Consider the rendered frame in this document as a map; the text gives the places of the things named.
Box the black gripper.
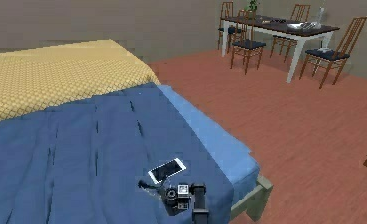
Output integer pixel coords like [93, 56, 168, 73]
[138, 179, 181, 216]

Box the white black-screen cellphone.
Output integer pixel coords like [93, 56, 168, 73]
[147, 157, 188, 185]

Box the bed with blue yellow covers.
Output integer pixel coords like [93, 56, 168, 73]
[0, 39, 275, 224]

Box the white dark-top dining table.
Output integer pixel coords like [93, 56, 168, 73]
[220, 14, 341, 84]

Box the brown wooden chair blue seat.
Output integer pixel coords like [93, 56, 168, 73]
[298, 16, 367, 90]
[229, 9, 268, 76]
[269, 3, 312, 64]
[217, 1, 243, 52]

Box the green house plant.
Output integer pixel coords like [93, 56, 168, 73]
[245, 0, 261, 13]

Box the pale grey bottle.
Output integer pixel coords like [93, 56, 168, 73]
[314, 6, 326, 30]

